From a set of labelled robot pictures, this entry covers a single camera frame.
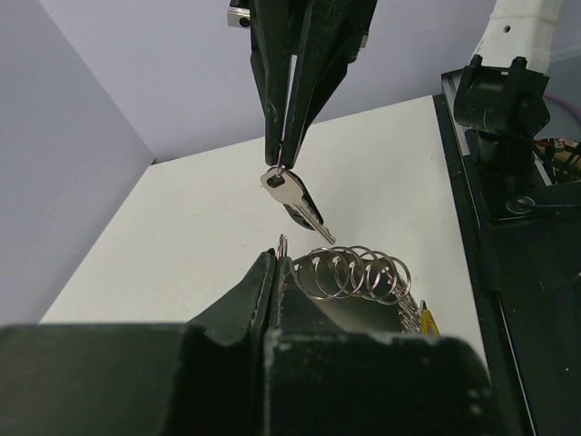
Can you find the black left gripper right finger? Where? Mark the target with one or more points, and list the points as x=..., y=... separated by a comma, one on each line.
x=321, y=380

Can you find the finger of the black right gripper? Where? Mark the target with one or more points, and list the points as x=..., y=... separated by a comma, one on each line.
x=273, y=39
x=331, y=34

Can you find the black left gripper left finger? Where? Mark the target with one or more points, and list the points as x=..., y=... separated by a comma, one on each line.
x=184, y=378

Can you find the metal key organizer blue handle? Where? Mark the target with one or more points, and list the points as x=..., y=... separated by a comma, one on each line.
x=348, y=289

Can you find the silver key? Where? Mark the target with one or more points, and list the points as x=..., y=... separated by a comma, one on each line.
x=288, y=193

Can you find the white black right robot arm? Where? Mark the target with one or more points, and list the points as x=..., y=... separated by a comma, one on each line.
x=501, y=88

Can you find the yellow key tag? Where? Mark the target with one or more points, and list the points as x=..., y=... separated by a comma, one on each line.
x=427, y=322

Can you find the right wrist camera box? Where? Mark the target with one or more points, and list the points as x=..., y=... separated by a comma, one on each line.
x=238, y=14

